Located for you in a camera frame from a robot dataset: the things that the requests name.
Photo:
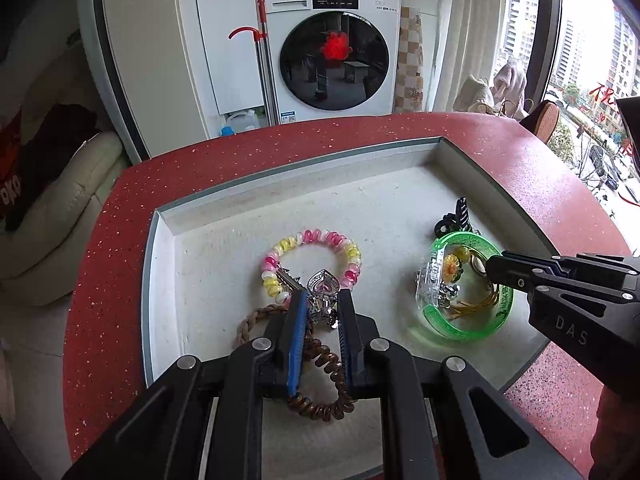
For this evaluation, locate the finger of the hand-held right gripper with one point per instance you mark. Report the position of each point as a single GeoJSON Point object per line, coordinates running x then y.
{"type": "Point", "coordinates": [535, 262]}
{"type": "Point", "coordinates": [510, 271]}

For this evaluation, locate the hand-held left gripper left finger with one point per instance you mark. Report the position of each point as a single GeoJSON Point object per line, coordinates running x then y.
{"type": "Point", "coordinates": [297, 340]}

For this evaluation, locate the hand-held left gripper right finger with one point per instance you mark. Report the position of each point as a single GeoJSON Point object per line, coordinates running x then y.
{"type": "Point", "coordinates": [346, 345]}

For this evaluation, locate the small silver charm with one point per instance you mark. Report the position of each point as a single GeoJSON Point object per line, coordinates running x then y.
{"type": "Point", "coordinates": [325, 316]}

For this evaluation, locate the silver heart charm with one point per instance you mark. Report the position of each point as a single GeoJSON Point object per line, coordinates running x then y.
{"type": "Point", "coordinates": [322, 282]}

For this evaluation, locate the black claw hair clip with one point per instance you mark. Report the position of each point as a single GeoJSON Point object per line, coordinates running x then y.
{"type": "Point", "coordinates": [462, 215]}

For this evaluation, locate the clear plastic hair clip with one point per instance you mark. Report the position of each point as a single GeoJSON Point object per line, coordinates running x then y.
{"type": "Point", "coordinates": [429, 285]}

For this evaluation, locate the green translucent bangle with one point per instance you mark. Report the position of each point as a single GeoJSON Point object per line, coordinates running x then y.
{"type": "Point", "coordinates": [450, 328]}

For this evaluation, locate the grey jewelry tray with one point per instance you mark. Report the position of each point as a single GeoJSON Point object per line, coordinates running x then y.
{"type": "Point", "coordinates": [350, 200]}

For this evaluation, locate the brown chair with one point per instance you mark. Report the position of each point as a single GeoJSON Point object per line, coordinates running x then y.
{"type": "Point", "coordinates": [542, 120]}

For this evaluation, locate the white towel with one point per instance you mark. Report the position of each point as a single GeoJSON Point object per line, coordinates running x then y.
{"type": "Point", "coordinates": [512, 85]}

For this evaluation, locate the red window sticker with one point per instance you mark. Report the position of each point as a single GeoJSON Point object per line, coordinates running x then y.
{"type": "Point", "coordinates": [607, 92]}

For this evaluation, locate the clear plastic jug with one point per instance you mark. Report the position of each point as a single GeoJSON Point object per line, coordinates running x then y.
{"type": "Point", "coordinates": [240, 122]}

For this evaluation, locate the white curtain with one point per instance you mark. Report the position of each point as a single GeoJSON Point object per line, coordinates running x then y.
{"type": "Point", "coordinates": [470, 20]}

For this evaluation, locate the cream sofa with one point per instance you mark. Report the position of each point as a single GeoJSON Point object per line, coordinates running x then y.
{"type": "Point", "coordinates": [60, 220]}

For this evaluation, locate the dark clothes pile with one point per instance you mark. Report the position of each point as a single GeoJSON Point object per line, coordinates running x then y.
{"type": "Point", "coordinates": [55, 145]}

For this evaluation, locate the white cabinet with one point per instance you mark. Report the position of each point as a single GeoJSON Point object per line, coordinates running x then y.
{"type": "Point", "coordinates": [225, 35]}

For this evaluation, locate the red printed cloth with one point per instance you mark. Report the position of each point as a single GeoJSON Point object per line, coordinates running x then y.
{"type": "Point", "coordinates": [10, 160]}

